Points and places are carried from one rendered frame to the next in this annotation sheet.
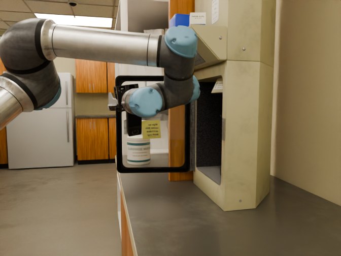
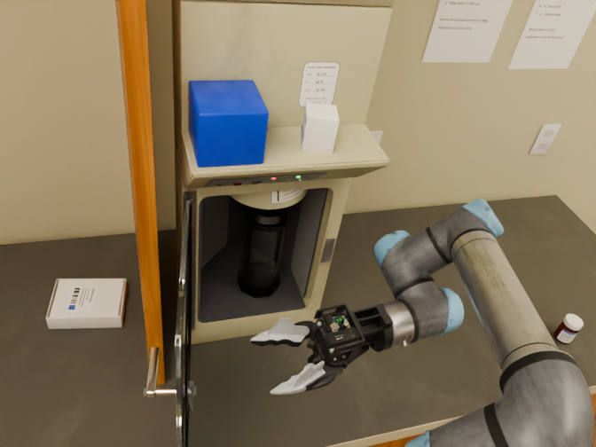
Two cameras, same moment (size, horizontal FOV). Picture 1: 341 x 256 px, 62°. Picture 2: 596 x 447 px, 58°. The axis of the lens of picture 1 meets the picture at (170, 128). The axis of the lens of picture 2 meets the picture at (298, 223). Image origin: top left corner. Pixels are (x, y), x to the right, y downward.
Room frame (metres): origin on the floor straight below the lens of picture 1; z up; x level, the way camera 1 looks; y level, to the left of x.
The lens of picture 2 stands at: (1.10, 0.65, 1.97)
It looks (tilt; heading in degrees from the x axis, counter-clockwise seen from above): 40 degrees down; 260
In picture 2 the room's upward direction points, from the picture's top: 10 degrees clockwise
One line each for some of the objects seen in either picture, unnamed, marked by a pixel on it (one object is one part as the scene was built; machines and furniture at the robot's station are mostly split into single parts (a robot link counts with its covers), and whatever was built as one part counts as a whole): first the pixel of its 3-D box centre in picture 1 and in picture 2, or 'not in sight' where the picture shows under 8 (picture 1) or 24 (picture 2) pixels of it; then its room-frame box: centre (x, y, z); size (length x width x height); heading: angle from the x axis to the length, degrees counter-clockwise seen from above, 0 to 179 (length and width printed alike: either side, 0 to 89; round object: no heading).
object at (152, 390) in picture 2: not in sight; (163, 372); (1.19, 0.14, 1.20); 0.10 x 0.05 x 0.03; 93
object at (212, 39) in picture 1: (192, 51); (283, 170); (1.01, -0.08, 1.46); 0.32 x 0.11 x 0.10; 13
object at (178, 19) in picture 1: (184, 30); (226, 122); (1.11, -0.05, 1.56); 0.10 x 0.10 x 0.09; 13
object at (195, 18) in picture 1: (197, 24); (318, 128); (0.96, -0.09, 1.54); 0.05 x 0.05 x 0.06; 89
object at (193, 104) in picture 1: (193, 124); (190, 271); (1.17, -0.09, 1.19); 0.03 x 0.02 x 0.39; 13
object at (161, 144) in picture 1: (153, 124); (184, 339); (1.16, 0.07, 1.19); 0.30 x 0.01 x 0.40; 93
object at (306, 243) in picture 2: (238, 126); (248, 221); (1.05, -0.25, 1.19); 0.26 x 0.24 x 0.35; 13
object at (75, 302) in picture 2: not in sight; (89, 302); (1.41, -0.19, 0.96); 0.16 x 0.12 x 0.04; 4
